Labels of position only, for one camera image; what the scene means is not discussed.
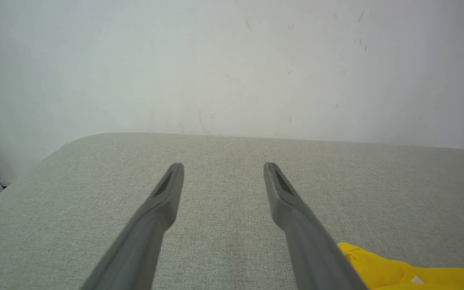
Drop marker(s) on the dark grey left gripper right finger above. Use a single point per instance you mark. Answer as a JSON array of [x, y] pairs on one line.
[[308, 245]]

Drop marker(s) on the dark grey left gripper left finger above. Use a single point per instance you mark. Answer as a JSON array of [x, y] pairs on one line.
[[143, 237]]

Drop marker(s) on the yellow cartoon tiger T-shirt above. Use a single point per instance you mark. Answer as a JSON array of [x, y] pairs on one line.
[[389, 272]]

